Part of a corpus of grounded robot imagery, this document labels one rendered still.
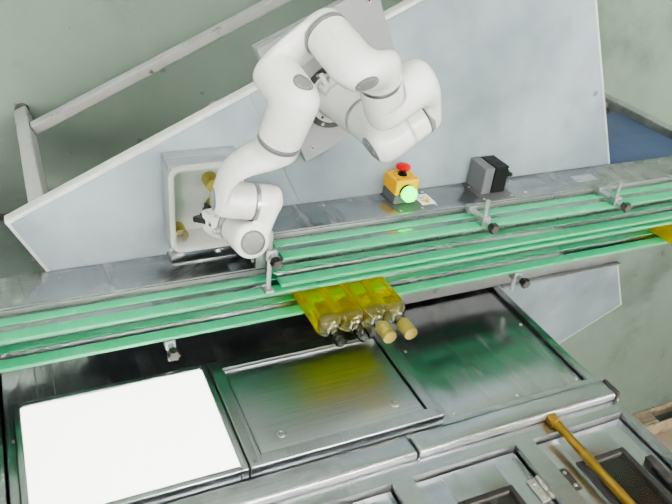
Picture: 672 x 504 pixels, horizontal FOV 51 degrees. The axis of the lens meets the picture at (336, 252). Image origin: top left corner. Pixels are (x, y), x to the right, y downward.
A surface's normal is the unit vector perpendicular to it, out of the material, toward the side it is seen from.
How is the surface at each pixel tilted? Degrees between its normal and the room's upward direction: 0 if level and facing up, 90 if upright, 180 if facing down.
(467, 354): 90
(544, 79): 0
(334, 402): 91
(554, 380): 90
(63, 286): 90
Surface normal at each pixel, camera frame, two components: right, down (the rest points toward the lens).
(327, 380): 0.08, -0.84
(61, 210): 0.40, 0.51
